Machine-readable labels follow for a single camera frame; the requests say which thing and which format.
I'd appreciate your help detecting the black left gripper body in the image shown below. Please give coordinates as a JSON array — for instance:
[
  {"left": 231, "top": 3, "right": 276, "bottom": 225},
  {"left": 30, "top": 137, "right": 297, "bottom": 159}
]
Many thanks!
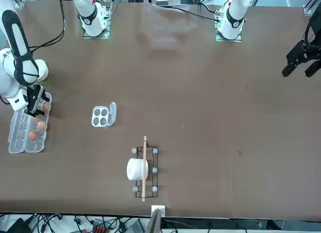
[{"left": 307, "top": 10, "right": 321, "bottom": 47}]

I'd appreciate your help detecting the small white bracket block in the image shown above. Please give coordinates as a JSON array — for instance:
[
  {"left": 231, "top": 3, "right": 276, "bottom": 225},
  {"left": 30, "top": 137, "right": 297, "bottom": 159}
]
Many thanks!
[{"left": 151, "top": 205, "right": 167, "bottom": 217}]

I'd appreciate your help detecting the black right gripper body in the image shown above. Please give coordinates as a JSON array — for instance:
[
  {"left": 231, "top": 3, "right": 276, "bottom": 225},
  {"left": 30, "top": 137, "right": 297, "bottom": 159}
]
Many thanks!
[{"left": 25, "top": 84, "right": 46, "bottom": 111}]

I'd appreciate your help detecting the white four-slot egg tray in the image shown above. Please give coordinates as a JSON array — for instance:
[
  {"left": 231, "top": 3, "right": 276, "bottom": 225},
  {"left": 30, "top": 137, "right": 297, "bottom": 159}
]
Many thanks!
[{"left": 90, "top": 101, "right": 117, "bottom": 128}]

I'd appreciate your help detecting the transparent twelve-slot egg tray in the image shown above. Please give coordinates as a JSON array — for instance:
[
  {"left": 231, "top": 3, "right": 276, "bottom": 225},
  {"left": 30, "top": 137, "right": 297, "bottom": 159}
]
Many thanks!
[{"left": 7, "top": 91, "right": 53, "bottom": 154}]

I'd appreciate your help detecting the aluminium corner bracket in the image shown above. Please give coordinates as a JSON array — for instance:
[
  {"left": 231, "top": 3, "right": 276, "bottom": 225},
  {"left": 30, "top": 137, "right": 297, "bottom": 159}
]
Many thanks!
[
  {"left": 10, "top": 0, "right": 26, "bottom": 10},
  {"left": 302, "top": 0, "right": 319, "bottom": 16}
]

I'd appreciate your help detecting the black base cable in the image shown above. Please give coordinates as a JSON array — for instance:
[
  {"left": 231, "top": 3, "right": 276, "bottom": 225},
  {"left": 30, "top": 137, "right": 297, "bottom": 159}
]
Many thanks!
[{"left": 150, "top": 2, "right": 223, "bottom": 24}]

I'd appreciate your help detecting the black wire rack wooden bar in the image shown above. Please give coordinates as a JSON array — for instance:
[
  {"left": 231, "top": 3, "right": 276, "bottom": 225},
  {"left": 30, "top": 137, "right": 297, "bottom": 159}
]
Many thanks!
[{"left": 131, "top": 135, "right": 159, "bottom": 202}]

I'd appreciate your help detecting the aluminium profile post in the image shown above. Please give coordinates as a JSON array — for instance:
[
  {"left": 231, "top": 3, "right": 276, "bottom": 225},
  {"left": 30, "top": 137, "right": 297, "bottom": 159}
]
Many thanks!
[{"left": 144, "top": 206, "right": 163, "bottom": 233}]

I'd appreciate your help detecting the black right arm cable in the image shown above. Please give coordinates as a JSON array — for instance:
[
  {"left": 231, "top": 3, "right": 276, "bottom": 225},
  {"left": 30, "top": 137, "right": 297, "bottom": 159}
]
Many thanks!
[{"left": 26, "top": 0, "right": 66, "bottom": 53}]

